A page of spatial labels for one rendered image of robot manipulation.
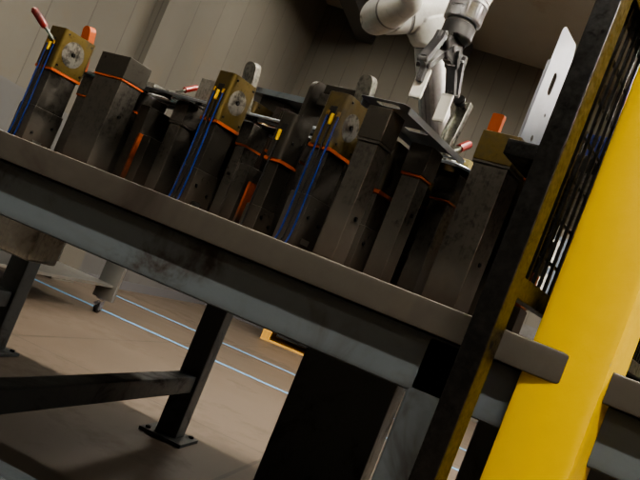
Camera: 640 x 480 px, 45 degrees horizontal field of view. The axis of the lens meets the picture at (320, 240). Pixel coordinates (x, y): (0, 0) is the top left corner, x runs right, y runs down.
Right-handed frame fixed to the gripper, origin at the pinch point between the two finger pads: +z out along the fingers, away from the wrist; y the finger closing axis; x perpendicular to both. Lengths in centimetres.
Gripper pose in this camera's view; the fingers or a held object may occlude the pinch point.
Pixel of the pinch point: (428, 105)
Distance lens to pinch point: 179.5
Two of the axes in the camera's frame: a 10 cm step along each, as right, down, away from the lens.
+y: -5.0, -2.6, -8.2
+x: 7.8, 2.8, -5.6
